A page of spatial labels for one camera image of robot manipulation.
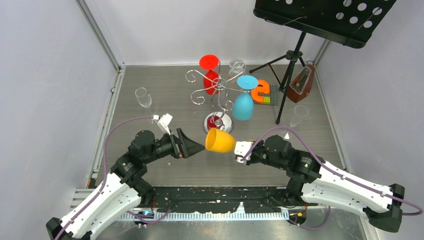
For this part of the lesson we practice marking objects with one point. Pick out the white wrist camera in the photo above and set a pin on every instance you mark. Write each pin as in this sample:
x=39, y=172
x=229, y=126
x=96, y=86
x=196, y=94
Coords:
x=163, y=123
x=241, y=149

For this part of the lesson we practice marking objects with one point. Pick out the orange letter e toy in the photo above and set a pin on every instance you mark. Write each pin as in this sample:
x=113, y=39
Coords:
x=261, y=90

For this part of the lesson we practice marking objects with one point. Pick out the clear champagne flute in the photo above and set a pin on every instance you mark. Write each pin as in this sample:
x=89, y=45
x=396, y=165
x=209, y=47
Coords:
x=300, y=112

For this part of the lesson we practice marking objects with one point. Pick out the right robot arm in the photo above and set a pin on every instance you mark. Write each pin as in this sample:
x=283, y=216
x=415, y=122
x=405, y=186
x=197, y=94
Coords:
x=317, y=181

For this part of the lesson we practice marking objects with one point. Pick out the green lego brick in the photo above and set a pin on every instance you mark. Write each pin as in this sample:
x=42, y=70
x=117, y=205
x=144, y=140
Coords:
x=266, y=100

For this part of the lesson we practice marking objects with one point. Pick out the blue wine glass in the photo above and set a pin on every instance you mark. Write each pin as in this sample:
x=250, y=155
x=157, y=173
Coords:
x=244, y=104

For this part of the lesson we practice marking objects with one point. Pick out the chrome wine glass rack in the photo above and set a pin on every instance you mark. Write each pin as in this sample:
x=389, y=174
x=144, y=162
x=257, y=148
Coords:
x=219, y=118

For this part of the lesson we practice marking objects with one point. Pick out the grey lego baseplate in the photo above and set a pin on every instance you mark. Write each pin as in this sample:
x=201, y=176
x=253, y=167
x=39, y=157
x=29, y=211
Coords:
x=274, y=96

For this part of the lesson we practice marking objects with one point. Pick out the red wine glass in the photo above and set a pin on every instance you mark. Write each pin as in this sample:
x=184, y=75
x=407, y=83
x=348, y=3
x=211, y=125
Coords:
x=209, y=62

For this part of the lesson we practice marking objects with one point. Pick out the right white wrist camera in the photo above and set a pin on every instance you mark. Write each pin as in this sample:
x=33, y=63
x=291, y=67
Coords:
x=241, y=149

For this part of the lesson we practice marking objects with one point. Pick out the brown wooden metronome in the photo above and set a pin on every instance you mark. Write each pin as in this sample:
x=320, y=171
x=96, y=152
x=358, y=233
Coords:
x=301, y=86

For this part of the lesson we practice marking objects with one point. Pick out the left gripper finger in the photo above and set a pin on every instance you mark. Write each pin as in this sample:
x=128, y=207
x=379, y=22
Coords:
x=185, y=140
x=191, y=148

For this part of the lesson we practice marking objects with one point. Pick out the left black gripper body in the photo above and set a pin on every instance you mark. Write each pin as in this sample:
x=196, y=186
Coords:
x=168, y=145

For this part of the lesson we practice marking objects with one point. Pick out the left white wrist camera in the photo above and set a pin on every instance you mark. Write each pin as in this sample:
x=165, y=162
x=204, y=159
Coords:
x=163, y=123

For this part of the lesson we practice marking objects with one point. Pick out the black music stand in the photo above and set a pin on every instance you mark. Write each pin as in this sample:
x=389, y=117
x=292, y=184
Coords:
x=347, y=22

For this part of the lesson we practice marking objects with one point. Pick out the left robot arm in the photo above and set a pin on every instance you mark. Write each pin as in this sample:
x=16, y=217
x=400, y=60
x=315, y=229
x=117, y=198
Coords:
x=123, y=187

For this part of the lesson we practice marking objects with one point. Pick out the clear wine glass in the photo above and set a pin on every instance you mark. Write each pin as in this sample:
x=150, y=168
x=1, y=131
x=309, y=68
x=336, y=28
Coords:
x=145, y=100

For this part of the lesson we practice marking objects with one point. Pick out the yellow wine glass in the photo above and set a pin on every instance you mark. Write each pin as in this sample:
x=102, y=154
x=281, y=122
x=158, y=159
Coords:
x=219, y=141

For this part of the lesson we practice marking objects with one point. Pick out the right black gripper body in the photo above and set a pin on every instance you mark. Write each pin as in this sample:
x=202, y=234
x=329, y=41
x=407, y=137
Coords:
x=259, y=154

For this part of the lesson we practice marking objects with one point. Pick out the small clear glass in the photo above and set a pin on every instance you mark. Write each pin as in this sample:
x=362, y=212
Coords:
x=237, y=68

